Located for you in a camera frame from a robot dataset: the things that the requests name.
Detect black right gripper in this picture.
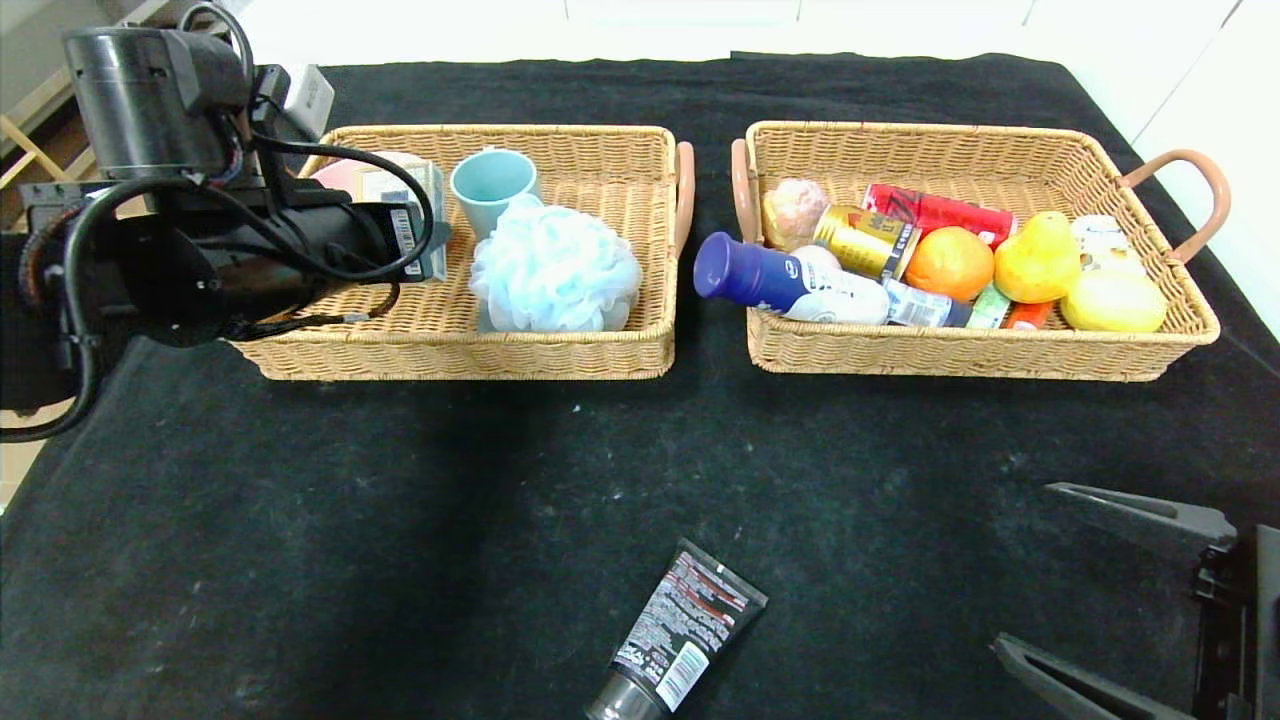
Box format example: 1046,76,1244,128
989,481,1280,720

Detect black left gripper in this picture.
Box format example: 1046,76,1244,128
291,201,453,283

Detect playing card box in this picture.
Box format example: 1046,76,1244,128
360,160,448,284

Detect pink plastic bowl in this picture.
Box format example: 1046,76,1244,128
312,150,426,201

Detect yellow toy pear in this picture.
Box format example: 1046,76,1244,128
994,211,1082,305

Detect white yogurt bottle blue cap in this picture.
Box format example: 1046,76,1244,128
693,231,891,326

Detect orange fruit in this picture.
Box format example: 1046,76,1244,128
904,227,997,305

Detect black cosmetic tube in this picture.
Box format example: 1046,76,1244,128
587,539,769,720

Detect teal plastic cup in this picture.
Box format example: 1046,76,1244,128
450,148,542,241

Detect light blue bath loofah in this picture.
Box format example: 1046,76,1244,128
470,193,646,334

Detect yellow lemon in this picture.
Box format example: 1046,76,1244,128
1060,270,1168,334

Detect green wrapped candy bar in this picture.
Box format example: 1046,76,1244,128
965,283,1011,331

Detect small blue packet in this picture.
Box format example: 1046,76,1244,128
882,280,971,329

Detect pink fluffy pastry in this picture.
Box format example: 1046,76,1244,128
762,179,831,251

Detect white snack packet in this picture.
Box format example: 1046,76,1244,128
1070,215,1146,279

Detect wooden slatted rack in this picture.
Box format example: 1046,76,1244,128
0,115,96,186

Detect gold drink can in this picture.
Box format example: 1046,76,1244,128
812,205,921,284

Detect red cola can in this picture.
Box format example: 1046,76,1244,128
862,184,1019,251

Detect grey metal shelf unit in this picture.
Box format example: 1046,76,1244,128
0,0,166,121

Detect black left camera cable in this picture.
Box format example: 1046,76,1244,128
178,0,438,284

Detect thin left arm cable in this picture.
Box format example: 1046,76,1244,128
225,283,401,341

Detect woven wicker basket brown handles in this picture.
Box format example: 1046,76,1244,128
228,125,696,382
730,122,1231,383

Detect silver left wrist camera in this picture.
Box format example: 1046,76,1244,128
270,65,336,141

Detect red black coiled cable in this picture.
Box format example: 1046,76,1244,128
18,195,101,311

